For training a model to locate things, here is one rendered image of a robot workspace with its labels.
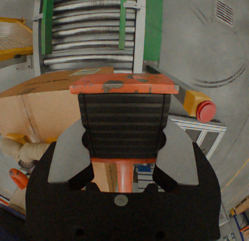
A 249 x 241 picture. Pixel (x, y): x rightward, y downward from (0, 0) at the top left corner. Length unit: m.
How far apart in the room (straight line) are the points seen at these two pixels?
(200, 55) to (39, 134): 1.54
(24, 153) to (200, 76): 1.60
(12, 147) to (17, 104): 0.12
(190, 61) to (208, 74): 0.29
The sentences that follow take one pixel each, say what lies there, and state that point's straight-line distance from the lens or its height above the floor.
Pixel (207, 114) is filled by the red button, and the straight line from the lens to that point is 0.40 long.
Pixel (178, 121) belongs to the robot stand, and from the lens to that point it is 1.41.
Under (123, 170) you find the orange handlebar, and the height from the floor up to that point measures 1.23.
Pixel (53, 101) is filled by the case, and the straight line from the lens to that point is 0.31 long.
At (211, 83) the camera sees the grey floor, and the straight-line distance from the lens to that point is 1.70.
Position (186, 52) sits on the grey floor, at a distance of 1.48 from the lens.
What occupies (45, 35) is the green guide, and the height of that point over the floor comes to 0.64.
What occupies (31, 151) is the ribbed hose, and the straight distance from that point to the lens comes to 0.31.
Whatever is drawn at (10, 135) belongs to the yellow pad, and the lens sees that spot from 0.48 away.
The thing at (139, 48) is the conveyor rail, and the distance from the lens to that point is 0.74.
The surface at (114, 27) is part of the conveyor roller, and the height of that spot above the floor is 0.55.
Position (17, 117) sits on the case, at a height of 1.09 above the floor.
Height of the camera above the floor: 1.33
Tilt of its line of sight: 62 degrees down
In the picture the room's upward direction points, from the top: 177 degrees counter-clockwise
